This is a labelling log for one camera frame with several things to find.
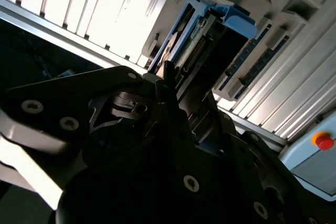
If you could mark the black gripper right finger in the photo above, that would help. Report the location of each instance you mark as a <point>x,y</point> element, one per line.
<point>249,171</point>

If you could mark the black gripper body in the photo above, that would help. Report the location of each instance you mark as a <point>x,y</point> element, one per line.
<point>131,182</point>

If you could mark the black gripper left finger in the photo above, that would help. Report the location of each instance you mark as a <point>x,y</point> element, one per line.
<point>78,90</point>

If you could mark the hard disk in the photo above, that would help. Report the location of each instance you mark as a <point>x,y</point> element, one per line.
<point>237,20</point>

